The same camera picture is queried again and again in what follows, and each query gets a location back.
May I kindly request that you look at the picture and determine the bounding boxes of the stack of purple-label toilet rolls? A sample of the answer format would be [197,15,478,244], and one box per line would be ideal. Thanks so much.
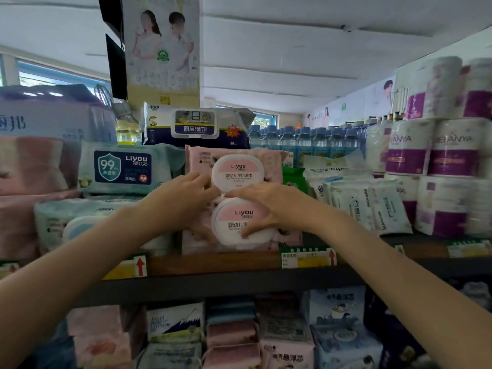
[365,55,492,239]

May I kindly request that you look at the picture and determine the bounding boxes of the pink wipes pack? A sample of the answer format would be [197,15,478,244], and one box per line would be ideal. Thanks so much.
[185,145,290,197]
[180,192,305,255]

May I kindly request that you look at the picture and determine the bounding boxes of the wall poster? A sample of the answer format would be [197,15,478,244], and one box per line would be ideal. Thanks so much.
[303,74,397,130]

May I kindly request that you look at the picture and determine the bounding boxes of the row of pale tissue packs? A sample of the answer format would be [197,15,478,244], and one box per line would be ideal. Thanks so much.
[65,286,386,369]

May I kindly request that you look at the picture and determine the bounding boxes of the navy kitchen wipes pack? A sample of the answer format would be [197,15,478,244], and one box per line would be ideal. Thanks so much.
[142,101,257,150]

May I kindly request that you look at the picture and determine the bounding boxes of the row of blue-capped water bottles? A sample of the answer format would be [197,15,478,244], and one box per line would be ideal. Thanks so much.
[248,118,371,166]

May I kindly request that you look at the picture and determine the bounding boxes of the blue framed window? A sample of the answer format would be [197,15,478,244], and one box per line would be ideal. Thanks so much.
[0,53,113,89]
[252,112,280,130]

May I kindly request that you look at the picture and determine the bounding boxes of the person's right forearm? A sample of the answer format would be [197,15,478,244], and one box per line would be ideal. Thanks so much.
[307,213,492,369]

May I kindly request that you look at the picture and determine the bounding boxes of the green wipes packets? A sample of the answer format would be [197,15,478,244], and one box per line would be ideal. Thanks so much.
[282,166,309,195]

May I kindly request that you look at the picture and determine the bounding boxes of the pillar poster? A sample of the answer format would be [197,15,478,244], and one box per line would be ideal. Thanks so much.
[122,0,201,110]

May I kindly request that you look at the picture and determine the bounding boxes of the person's left forearm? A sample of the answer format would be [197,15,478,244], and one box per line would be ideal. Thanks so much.
[0,205,154,369]

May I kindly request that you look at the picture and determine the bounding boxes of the person's right hand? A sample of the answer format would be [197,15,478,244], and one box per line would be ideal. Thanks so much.
[224,183,328,240]

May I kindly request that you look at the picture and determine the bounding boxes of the grey electric fan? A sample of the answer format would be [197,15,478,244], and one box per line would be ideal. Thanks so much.
[94,83,134,120]

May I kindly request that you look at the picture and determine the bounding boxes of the teal lidded wipes pack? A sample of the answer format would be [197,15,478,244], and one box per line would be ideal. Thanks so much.
[33,197,176,256]

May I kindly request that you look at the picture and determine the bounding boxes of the person's left hand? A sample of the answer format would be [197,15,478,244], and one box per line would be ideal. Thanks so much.
[136,172,222,238]

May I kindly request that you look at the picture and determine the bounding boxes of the teal Liyou wipes pack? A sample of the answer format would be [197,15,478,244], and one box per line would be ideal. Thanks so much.
[78,140,187,196]

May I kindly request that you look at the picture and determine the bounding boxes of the black wall monitor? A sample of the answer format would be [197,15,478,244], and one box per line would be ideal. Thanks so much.
[105,33,129,101]
[97,0,124,39]

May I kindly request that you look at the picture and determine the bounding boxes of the stack of pink tissue packs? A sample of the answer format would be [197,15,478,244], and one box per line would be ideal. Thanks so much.
[0,136,82,262]

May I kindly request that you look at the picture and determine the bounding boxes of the large pale blue tissue pack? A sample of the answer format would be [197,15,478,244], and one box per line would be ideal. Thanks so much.
[0,84,118,147]

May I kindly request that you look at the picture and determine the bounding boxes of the dark metal shelf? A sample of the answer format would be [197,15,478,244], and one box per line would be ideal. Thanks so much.
[0,232,492,309]

